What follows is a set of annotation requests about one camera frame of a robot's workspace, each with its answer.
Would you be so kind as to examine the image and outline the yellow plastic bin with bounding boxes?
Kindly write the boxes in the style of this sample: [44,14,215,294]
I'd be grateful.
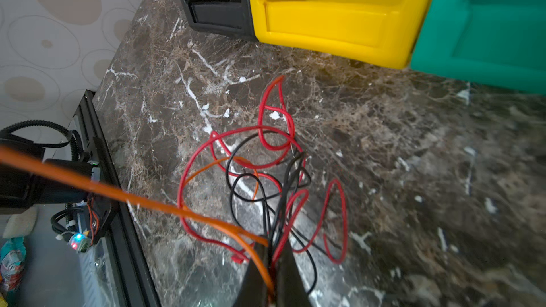
[250,0,431,69]

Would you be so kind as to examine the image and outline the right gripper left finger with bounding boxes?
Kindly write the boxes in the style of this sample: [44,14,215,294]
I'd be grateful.
[233,261,270,307]

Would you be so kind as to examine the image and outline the green plastic bin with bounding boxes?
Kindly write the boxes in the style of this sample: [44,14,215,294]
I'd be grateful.
[410,0,545,94]

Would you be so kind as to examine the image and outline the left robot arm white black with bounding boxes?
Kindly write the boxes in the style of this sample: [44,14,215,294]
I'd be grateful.
[1,119,98,215]

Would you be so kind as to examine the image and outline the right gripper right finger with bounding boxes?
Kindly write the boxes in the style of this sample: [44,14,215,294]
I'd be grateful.
[275,242,311,307]

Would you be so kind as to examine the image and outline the black cable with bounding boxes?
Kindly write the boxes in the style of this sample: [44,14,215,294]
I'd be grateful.
[225,131,342,295]

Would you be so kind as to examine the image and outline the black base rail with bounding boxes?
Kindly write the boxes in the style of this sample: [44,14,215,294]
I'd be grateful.
[68,90,160,306]

